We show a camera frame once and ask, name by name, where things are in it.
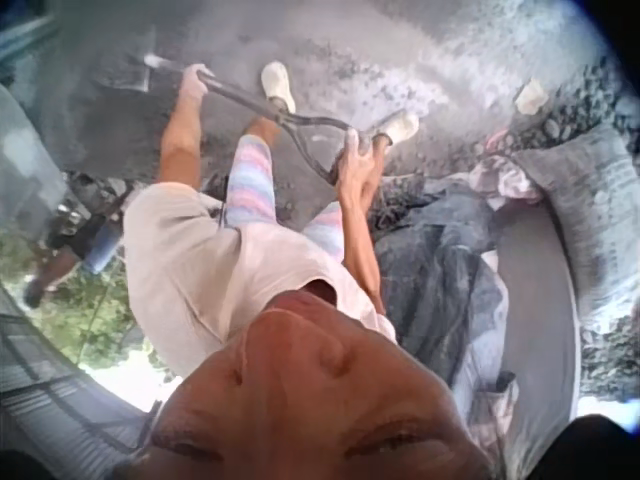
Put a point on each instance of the green plants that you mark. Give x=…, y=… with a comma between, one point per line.
x=95, y=312

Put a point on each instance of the white stone chunk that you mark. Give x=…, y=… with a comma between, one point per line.
x=530, y=96

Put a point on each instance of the corrugated metal sheet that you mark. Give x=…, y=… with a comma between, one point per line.
x=45, y=370

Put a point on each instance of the dark metal shovel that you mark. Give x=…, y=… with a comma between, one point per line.
x=235, y=95

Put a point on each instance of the gray round tub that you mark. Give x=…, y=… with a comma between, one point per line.
x=535, y=325

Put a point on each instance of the pink white cloth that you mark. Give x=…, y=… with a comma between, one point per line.
x=502, y=180

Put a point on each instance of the person's right hand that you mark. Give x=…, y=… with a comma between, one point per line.
x=356, y=162

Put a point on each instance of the dark gray tarp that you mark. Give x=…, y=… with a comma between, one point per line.
x=430, y=280

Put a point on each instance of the gray woven sack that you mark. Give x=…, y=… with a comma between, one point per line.
x=580, y=195

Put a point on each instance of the gravel heap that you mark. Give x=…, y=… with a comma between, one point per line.
x=575, y=102

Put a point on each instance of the person's left hand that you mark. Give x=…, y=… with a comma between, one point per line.
x=192, y=85

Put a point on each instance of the person's legs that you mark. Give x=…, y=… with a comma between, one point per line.
x=250, y=175

